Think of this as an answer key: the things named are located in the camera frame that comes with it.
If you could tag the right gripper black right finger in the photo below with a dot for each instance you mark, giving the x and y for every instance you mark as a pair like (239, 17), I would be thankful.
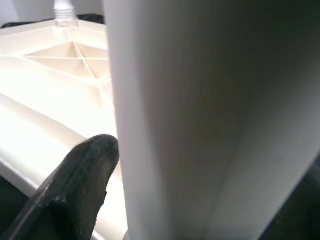
(305, 207)

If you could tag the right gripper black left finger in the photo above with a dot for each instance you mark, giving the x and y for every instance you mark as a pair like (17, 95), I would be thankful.
(75, 187)

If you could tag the white plastic table top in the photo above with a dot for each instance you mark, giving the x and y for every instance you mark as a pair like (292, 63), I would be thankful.
(50, 100)

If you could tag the white plastic table leg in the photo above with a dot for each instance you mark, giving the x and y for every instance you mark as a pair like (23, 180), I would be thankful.
(63, 10)
(200, 100)

